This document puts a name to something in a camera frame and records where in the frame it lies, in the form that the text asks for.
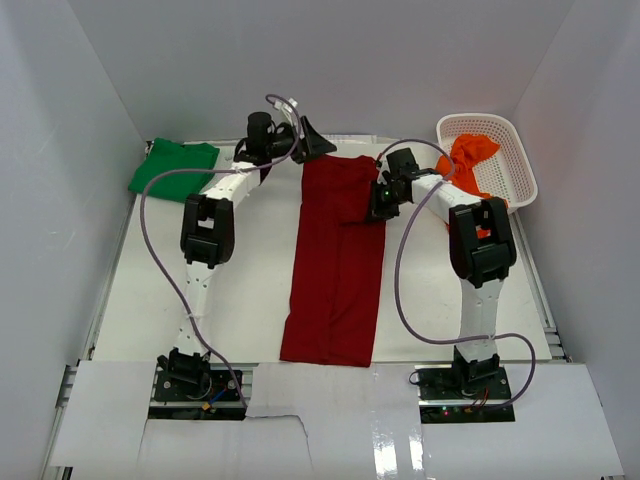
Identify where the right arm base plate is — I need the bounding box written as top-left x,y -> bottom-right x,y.
408,367 -> 516,425

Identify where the orange crumpled t-shirt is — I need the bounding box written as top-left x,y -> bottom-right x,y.
435,134 -> 500,207

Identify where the white paper sheet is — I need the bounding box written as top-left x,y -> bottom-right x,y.
279,132 -> 379,146

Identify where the green folded t-shirt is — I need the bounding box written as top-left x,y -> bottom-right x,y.
128,138 -> 220,203

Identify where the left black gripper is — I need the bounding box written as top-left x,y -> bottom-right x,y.
266,117 -> 337,165

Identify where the white perforated plastic basket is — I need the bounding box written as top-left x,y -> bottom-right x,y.
436,113 -> 538,214

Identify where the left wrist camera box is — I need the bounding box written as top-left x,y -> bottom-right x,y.
271,98 -> 298,127

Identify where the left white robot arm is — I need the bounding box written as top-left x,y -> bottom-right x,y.
158,112 -> 337,400

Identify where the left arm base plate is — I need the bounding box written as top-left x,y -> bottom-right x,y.
148,369 -> 246,421

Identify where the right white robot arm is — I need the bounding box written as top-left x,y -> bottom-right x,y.
368,146 -> 517,399

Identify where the red t-shirt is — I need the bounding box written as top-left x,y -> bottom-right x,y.
280,155 -> 386,367

